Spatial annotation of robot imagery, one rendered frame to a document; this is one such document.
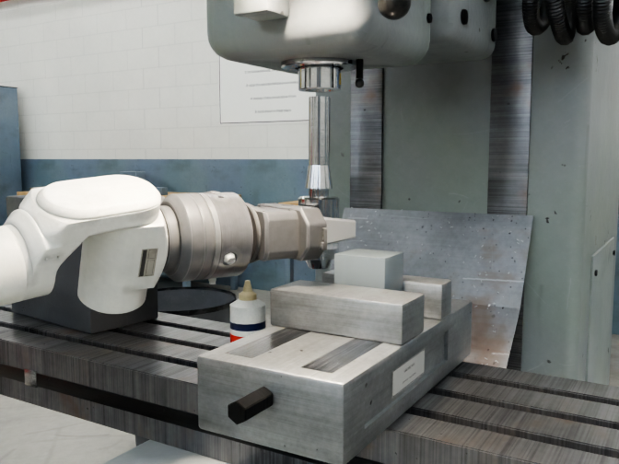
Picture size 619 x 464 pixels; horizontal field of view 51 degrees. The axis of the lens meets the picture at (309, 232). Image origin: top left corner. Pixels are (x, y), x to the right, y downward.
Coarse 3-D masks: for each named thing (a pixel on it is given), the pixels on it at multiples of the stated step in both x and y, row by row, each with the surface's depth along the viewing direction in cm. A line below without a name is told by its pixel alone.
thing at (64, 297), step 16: (16, 208) 100; (80, 256) 90; (64, 272) 93; (64, 288) 94; (16, 304) 103; (32, 304) 100; (48, 304) 97; (64, 304) 94; (80, 304) 91; (144, 304) 97; (48, 320) 97; (64, 320) 94; (80, 320) 92; (96, 320) 91; (112, 320) 93; (128, 320) 95; (144, 320) 98
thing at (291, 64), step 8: (288, 64) 70; (296, 64) 69; (304, 64) 69; (312, 64) 69; (320, 64) 69; (328, 64) 69; (336, 64) 69; (344, 64) 69; (352, 64) 70; (296, 72) 75
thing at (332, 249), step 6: (324, 210) 72; (330, 210) 72; (336, 210) 73; (324, 216) 72; (330, 216) 72; (336, 216) 73; (330, 246) 72; (336, 246) 73; (324, 252) 72; (330, 252) 73; (336, 252) 73; (324, 258) 72; (330, 258) 73
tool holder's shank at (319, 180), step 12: (312, 108) 72; (324, 108) 72; (312, 120) 72; (324, 120) 72; (312, 132) 72; (324, 132) 72; (312, 144) 72; (324, 144) 72; (312, 156) 72; (324, 156) 72; (312, 168) 72; (324, 168) 72; (312, 180) 72; (324, 180) 72; (312, 192) 73; (324, 192) 73
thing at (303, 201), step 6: (300, 198) 73; (306, 198) 72; (312, 198) 72; (318, 198) 72; (324, 198) 72; (330, 198) 72; (336, 198) 73; (300, 204) 73; (306, 204) 72; (312, 204) 72; (318, 204) 72; (324, 204) 72; (330, 204) 72; (336, 204) 73
